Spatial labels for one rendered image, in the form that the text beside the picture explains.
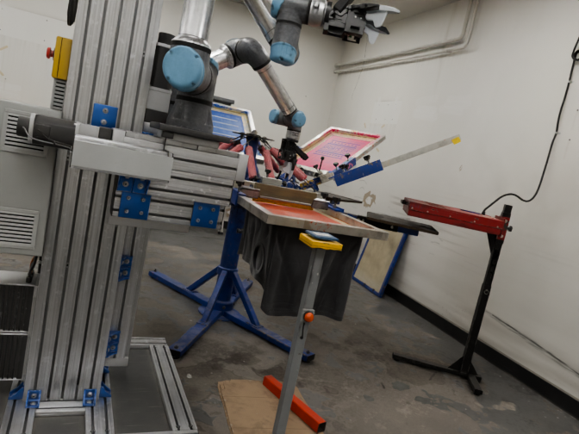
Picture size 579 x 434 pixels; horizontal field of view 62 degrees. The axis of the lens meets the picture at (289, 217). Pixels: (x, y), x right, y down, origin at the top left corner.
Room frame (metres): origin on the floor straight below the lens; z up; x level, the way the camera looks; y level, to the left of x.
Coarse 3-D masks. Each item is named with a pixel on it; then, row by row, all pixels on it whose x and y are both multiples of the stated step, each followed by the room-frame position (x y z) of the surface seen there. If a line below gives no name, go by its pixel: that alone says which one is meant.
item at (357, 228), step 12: (240, 204) 2.29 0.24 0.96; (252, 204) 2.12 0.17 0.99; (264, 216) 1.95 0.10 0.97; (276, 216) 1.92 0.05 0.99; (288, 216) 1.97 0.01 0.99; (336, 216) 2.54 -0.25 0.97; (348, 216) 2.44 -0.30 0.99; (312, 228) 1.99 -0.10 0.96; (324, 228) 2.01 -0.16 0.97; (336, 228) 2.03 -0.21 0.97; (348, 228) 2.05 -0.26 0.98; (360, 228) 2.07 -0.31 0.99; (372, 228) 2.19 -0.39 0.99
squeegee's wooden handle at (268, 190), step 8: (256, 184) 2.50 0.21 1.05; (264, 184) 2.52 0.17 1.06; (264, 192) 2.52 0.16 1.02; (272, 192) 2.54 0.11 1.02; (280, 192) 2.56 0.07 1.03; (288, 192) 2.57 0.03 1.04; (296, 192) 2.59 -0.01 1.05; (304, 192) 2.61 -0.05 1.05; (312, 192) 2.63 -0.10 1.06; (288, 200) 2.58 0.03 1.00; (296, 200) 2.60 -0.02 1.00; (304, 200) 2.61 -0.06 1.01; (312, 200) 2.63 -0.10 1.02
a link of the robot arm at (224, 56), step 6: (228, 42) 2.29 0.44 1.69; (234, 42) 2.27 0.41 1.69; (222, 48) 2.27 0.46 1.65; (228, 48) 2.26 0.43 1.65; (234, 48) 2.26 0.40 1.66; (216, 54) 2.24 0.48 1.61; (222, 54) 2.25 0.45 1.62; (228, 54) 2.26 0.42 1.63; (234, 54) 2.26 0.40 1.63; (216, 60) 2.23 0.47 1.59; (222, 60) 2.25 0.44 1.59; (228, 60) 2.27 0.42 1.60; (234, 60) 2.27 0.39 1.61; (240, 60) 2.27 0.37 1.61; (222, 66) 2.26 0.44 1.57; (228, 66) 2.30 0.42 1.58; (234, 66) 2.30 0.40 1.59
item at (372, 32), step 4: (368, 24) 1.47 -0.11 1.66; (372, 24) 1.47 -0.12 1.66; (364, 28) 1.47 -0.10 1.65; (368, 28) 1.48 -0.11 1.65; (372, 28) 1.48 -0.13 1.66; (376, 28) 1.48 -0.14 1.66; (380, 28) 1.49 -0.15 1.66; (384, 28) 1.49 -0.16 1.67; (364, 32) 1.47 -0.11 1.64; (368, 32) 1.48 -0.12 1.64; (372, 32) 1.49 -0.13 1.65; (376, 32) 1.49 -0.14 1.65; (380, 32) 1.50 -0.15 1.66; (384, 32) 1.50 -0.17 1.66; (388, 32) 1.50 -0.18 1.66; (368, 36) 1.48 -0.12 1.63; (372, 36) 1.49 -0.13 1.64; (376, 36) 1.49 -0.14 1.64; (372, 40) 1.49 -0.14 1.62
